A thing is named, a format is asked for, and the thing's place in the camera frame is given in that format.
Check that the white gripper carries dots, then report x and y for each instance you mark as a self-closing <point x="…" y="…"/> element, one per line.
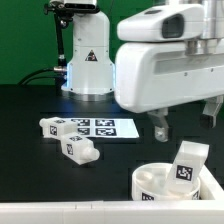
<point x="153" y="76"/>

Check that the white round stool seat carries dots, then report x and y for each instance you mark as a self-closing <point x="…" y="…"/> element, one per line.
<point x="148" y="184"/>

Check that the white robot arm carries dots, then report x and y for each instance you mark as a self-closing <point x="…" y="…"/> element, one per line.
<point x="92" y="76"/>

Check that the white marker sheet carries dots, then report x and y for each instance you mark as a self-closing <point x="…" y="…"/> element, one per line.
<point x="106" y="127"/>

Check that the white L-shaped obstacle fence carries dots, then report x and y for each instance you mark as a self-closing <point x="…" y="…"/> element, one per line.
<point x="208" y="209"/>

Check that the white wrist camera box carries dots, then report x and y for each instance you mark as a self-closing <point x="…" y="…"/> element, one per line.
<point x="163" y="23"/>

